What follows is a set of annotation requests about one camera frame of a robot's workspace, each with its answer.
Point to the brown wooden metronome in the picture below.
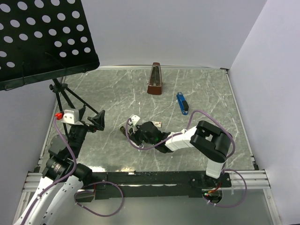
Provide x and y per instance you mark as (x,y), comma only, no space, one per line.
(155,80)

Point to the black perforated music stand desk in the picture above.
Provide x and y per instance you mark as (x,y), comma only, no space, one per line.
(42,40)

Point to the blue metal stapler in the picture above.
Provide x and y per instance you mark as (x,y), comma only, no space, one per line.
(184,107)

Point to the small beige white stapler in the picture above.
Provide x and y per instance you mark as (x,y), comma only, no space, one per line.
(123,130)

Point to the aluminium frame rail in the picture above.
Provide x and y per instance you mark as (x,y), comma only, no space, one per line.
(253,180)

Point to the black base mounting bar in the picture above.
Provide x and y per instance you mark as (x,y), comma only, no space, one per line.
(154,184)

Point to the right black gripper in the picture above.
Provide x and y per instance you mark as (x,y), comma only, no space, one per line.
(134,136)

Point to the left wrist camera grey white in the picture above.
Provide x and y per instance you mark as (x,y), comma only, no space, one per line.
(70,116)

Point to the black music stand tripod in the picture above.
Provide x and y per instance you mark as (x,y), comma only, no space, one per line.
(60,89)

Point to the white staple box sleeve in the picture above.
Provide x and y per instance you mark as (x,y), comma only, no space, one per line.
(157,124)

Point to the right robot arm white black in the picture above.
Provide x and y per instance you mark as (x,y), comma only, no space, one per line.
(212,141)

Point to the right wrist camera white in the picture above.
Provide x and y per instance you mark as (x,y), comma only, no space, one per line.
(134,120)

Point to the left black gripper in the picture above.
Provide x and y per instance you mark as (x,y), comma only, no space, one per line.
(98,120)

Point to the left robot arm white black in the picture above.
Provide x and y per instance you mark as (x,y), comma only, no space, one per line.
(62,176)

